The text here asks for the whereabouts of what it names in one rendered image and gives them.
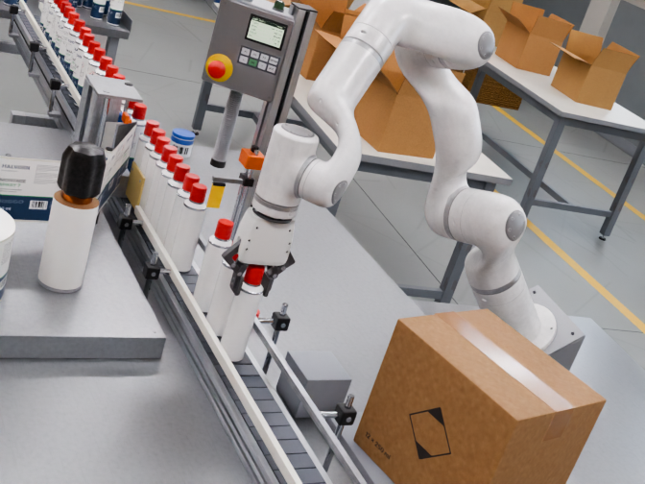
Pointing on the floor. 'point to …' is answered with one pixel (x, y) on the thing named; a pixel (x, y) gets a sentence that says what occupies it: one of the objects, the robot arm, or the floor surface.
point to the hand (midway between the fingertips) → (250, 284)
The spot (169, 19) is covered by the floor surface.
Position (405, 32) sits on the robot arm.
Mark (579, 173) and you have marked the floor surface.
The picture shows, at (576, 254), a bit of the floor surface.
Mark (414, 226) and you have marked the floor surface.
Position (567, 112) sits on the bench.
